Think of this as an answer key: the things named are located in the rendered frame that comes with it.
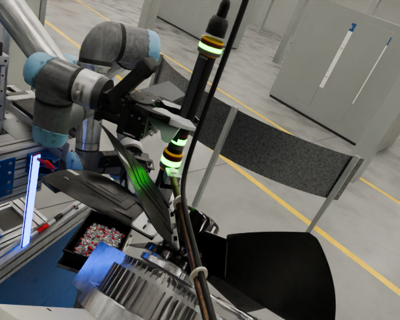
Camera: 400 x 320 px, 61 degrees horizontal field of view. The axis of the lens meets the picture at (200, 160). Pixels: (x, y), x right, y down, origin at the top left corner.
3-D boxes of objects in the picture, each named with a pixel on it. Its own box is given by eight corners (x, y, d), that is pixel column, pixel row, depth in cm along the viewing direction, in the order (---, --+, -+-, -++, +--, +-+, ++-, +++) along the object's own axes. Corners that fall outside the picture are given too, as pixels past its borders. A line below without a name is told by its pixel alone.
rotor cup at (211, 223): (207, 282, 72) (235, 228, 77) (150, 246, 70) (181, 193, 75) (190, 277, 85) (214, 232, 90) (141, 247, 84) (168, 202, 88)
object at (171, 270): (200, 291, 71) (206, 282, 72) (145, 256, 70) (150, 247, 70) (184, 286, 84) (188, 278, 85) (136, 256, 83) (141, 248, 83)
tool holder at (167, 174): (176, 214, 75) (190, 179, 70) (145, 211, 72) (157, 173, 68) (171, 190, 82) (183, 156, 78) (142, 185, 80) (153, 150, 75)
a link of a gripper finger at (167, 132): (189, 149, 69) (150, 130, 71) (198, 124, 66) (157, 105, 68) (183, 154, 66) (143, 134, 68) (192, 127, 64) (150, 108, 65)
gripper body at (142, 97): (153, 131, 75) (104, 110, 76) (164, 94, 71) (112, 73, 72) (141, 143, 68) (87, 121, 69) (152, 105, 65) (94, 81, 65)
